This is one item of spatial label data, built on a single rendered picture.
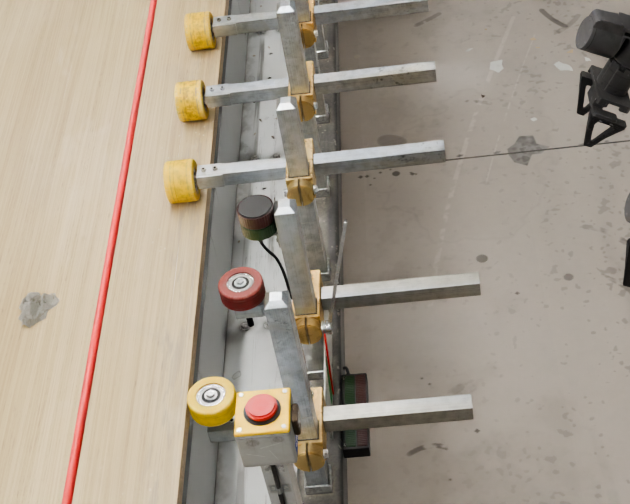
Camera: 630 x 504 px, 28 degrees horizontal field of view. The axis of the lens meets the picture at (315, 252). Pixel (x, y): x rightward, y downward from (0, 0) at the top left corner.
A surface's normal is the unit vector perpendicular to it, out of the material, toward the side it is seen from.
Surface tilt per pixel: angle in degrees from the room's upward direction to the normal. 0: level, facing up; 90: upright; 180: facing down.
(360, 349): 0
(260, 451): 90
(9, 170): 0
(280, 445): 90
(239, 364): 0
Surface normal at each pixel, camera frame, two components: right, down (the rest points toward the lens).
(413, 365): -0.14, -0.72
